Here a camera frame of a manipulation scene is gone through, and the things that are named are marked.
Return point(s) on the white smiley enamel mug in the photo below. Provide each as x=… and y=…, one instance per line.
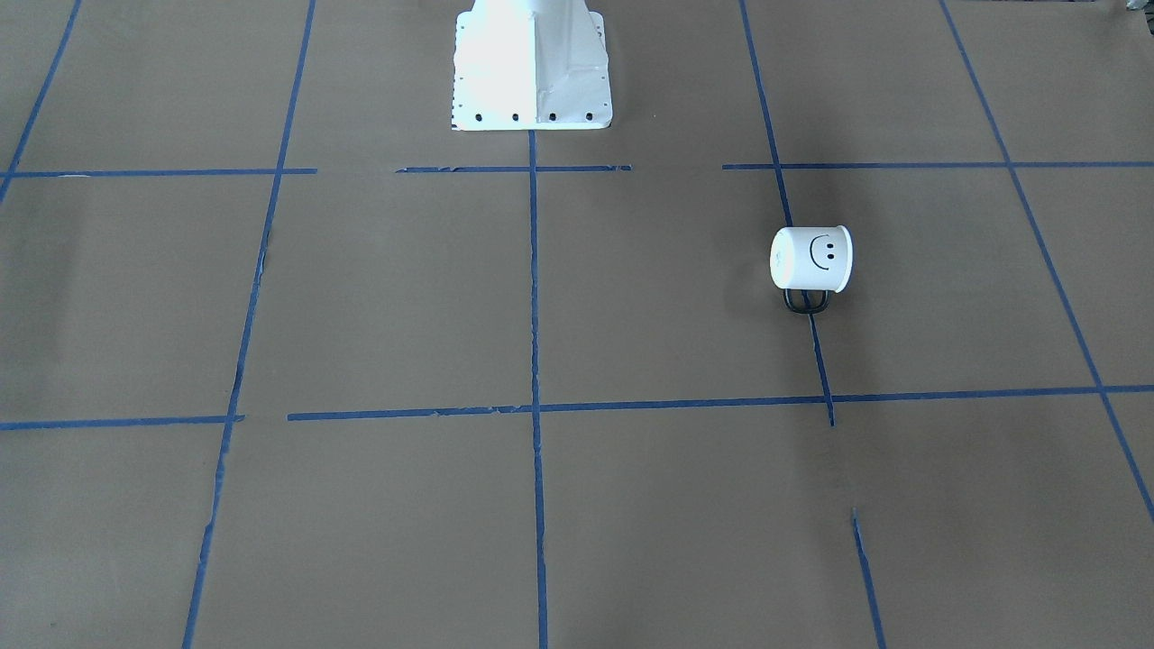
x=811, y=259

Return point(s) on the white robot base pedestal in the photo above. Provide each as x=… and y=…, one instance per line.
x=530, y=66

